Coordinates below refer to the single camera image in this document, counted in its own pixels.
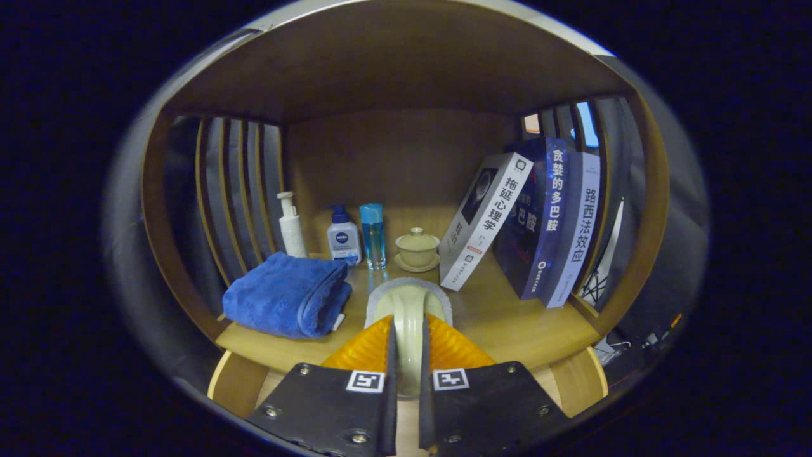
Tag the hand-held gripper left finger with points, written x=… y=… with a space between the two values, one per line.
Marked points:
x=389 y=419

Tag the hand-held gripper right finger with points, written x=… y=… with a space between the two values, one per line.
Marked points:
x=426 y=419

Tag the wooden countertop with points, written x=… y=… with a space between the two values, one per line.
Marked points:
x=507 y=317

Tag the wooden cabinet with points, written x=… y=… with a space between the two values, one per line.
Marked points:
x=393 y=63

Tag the folded blue towel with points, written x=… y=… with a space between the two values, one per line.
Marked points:
x=285 y=295

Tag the beige lidded teacup with saucer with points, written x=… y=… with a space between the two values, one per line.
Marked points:
x=417 y=249

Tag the clear blue bottle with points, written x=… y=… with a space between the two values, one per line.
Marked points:
x=373 y=238

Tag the white bottle with blue cap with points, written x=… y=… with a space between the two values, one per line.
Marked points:
x=344 y=241

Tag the white book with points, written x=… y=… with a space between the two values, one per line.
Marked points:
x=488 y=222

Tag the white pump bottle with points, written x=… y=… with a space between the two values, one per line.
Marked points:
x=293 y=231

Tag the black light stand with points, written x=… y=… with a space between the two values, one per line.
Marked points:
x=596 y=289

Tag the dark blue book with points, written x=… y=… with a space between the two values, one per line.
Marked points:
x=545 y=216

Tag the pale purple book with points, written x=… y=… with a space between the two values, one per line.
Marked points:
x=580 y=228

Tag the black backdrop cloth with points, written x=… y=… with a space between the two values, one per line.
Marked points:
x=679 y=241

